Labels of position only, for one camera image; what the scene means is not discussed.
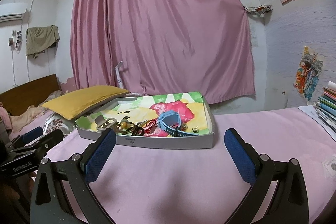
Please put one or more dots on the wall socket with plugs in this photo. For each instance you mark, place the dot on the wall socket with plugs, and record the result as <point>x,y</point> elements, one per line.
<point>15,40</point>

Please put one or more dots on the black wavy hair clip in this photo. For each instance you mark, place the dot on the black wavy hair clip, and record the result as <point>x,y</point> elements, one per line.
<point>138,131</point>

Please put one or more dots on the gold red earring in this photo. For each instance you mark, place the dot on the gold red earring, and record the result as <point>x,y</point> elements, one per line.
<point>184,127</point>

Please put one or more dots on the colourful painted paper liner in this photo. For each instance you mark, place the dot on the colourful painted paper liner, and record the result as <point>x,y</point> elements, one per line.
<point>190,106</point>

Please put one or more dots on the colourful wall sticker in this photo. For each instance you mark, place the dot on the colourful wall sticker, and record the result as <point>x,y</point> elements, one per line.
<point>308,73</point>

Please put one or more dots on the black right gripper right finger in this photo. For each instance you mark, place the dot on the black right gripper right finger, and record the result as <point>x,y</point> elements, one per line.
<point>289,202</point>

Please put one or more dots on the grey cardboard tray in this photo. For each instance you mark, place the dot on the grey cardboard tray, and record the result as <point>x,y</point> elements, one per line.
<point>191,142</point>

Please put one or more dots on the stack of books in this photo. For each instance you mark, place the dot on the stack of books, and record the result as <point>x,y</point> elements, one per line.
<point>323,110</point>

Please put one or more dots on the floral satin pillow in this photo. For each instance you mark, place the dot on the floral satin pillow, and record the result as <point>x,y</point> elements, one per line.
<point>57,122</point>

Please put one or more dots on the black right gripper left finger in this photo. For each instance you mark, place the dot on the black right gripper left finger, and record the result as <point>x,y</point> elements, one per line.
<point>49,201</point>

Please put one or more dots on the red small hair clip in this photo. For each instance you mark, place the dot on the red small hair clip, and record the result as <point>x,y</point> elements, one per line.
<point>150,126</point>

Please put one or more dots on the white hair clip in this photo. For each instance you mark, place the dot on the white hair clip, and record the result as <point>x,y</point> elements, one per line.
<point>142,123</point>

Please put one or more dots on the white window handle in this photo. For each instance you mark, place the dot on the white window handle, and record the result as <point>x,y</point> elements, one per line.
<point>118,76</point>

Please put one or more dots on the white air conditioner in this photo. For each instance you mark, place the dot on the white air conditioner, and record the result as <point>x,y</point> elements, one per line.
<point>12,11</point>

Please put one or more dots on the pink bed sheet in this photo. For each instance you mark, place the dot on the pink bed sheet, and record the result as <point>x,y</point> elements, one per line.
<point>139,185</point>

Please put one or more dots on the yellow pillow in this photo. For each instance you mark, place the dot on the yellow pillow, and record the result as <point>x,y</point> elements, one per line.
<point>74,104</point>

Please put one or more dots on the olive hair tie yellow bead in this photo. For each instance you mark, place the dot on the olive hair tie yellow bead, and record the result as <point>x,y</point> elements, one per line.
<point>125,127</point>

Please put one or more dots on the grey claw hair clip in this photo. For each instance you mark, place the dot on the grey claw hair clip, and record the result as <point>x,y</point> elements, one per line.
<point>103,124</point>

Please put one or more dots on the green hanging cloth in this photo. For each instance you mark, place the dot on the green hanging cloth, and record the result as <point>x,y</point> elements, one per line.
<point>38,39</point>

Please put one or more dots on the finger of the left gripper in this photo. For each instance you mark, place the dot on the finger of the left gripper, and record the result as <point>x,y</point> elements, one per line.
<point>22,140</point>
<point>42,145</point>

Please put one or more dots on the beige blanket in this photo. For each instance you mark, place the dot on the beige blanket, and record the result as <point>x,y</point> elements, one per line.
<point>19,122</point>

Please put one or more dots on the wooden headboard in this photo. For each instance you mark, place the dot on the wooden headboard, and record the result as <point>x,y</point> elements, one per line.
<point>17,100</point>

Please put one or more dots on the pink curtain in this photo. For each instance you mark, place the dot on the pink curtain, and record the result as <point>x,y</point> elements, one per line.
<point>165,46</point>

